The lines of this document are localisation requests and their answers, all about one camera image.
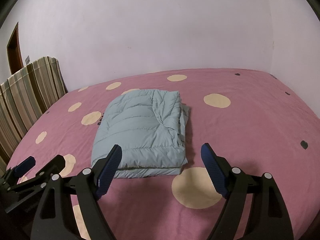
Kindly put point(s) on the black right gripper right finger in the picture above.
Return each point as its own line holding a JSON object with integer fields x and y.
{"x": 268, "y": 217}

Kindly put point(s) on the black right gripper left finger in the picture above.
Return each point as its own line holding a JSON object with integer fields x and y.
{"x": 55, "y": 218}

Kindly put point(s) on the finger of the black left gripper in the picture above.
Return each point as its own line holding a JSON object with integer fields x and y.
{"x": 21, "y": 169}
{"x": 55, "y": 166}

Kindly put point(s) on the light blue puffer jacket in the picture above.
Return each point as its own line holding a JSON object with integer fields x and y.
{"x": 149, "y": 126}

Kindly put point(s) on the striped fabric headboard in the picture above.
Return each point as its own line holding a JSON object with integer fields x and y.
{"x": 25, "y": 97}

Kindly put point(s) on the pink polka dot bed sheet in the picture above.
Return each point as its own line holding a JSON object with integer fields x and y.
{"x": 249, "y": 117}

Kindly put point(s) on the brown wooden door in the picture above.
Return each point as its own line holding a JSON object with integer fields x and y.
{"x": 14, "y": 52}

